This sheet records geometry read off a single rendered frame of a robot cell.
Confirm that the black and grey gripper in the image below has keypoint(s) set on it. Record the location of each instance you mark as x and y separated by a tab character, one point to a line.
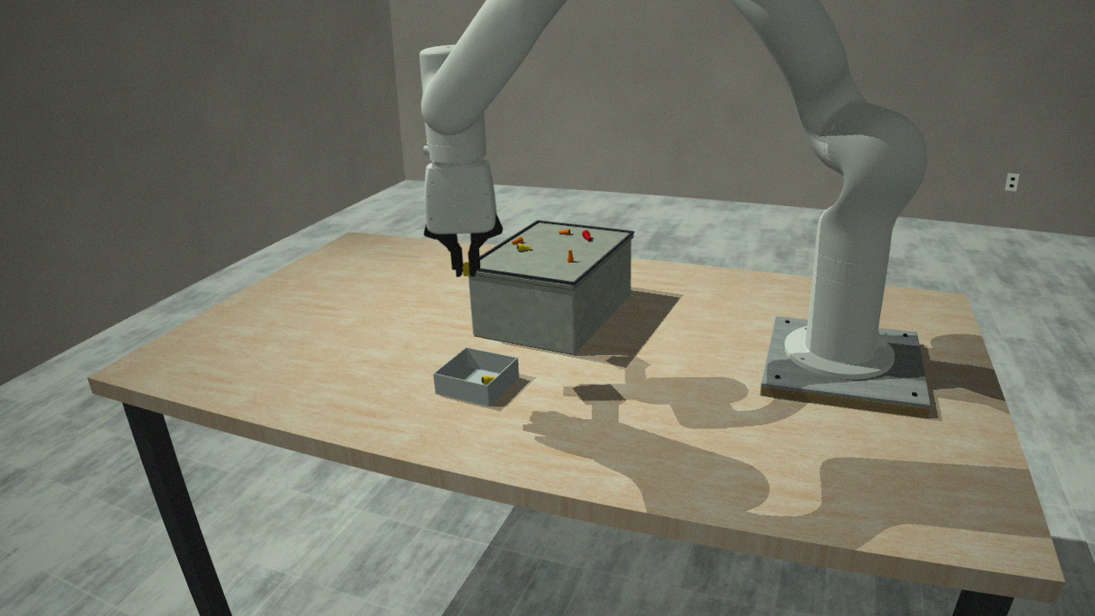
457	203

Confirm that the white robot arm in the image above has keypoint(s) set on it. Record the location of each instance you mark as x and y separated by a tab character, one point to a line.
880	153

